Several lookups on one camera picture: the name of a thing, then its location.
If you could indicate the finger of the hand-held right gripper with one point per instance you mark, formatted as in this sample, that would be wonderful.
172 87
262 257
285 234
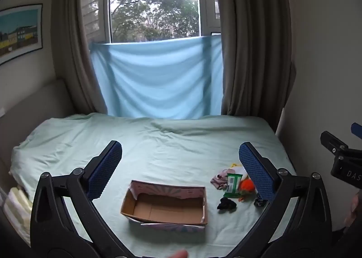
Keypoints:
332 142
357 129

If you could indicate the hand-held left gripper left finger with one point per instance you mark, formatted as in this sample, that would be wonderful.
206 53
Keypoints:
106 170

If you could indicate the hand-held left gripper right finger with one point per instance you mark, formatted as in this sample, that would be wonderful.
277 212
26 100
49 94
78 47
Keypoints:
256 173

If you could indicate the orange plush toy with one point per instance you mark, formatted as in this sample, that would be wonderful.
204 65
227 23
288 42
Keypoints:
246 186

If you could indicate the yellow rimmed white round pad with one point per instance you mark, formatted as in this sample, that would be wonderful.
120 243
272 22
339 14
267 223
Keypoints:
240 169

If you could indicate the green packet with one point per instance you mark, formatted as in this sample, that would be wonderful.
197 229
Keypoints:
232 186

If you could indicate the black white patterned scrunchie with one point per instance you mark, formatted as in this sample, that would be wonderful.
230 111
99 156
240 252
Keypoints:
258 202

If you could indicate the pink cloth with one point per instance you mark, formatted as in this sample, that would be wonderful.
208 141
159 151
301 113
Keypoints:
218 180

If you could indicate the cardboard box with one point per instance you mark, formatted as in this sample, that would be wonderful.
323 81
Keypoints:
165 208

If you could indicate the person's right hand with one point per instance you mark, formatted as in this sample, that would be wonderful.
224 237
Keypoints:
353 210

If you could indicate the bed with pale green sheet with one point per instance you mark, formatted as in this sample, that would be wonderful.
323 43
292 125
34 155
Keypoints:
169 147

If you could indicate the folded pale cloths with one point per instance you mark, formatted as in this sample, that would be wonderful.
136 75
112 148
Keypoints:
18 212

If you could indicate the light blue hanging cloth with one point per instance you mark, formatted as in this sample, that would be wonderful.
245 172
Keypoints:
158 77

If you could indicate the brown curtain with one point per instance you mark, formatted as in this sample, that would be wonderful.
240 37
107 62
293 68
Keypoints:
254 48
76 48

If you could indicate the green tree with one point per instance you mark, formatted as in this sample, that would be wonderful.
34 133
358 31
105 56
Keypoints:
152 12

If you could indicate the window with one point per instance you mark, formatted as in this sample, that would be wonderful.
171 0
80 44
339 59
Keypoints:
154 0

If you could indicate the framed wall picture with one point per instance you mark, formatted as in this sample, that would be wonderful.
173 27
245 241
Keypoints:
19 32

